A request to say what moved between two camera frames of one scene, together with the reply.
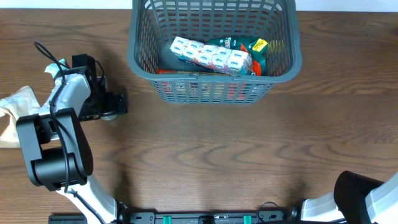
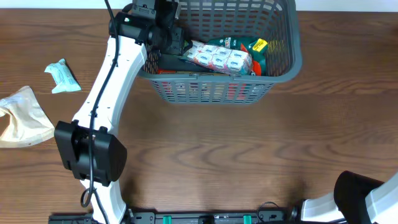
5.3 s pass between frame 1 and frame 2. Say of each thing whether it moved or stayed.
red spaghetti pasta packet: stayed
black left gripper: moved
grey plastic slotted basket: stayed
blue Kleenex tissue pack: stayed
